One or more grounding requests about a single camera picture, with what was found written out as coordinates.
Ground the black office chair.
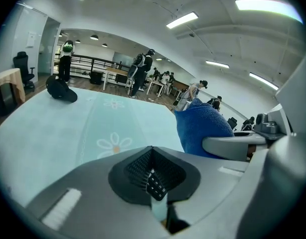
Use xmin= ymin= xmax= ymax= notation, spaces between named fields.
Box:
xmin=227 ymin=117 xmax=238 ymax=131
xmin=13 ymin=51 xmax=36 ymax=89

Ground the black cap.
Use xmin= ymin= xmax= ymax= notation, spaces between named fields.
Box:
xmin=45 ymin=75 xmax=78 ymax=103

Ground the wooden top desk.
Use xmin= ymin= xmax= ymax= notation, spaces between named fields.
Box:
xmin=103 ymin=67 xmax=132 ymax=91

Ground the light blue floral tablecloth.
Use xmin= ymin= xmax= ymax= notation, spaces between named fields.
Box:
xmin=0 ymin=87 xmax=185 ymax=209

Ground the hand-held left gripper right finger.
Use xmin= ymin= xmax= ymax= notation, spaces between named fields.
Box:
xmin=153 ymin=145 xmax=251 ymax=234

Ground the black cabinet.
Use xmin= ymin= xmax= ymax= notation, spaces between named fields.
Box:
xmin=90 ymin=70 xmax=104 ymax=86

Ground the black metal railing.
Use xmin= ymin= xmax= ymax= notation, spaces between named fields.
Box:
xmin=53 ymin=54 xmax=130 ymax=81

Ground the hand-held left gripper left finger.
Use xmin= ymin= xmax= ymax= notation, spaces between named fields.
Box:
xmin=25 ymin=145 xmax=168 ymax=239

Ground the blue cloth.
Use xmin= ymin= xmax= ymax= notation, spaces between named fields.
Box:
xmin=174 ymin=98 xmax=235 ymax=158

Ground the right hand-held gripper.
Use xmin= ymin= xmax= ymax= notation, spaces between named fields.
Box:
xmin=202 ymin=50 xmax=306 ymax=162

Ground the white desk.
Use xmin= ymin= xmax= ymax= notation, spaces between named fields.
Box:
xmin=145 ymin=77 xmax=174 ymax=97

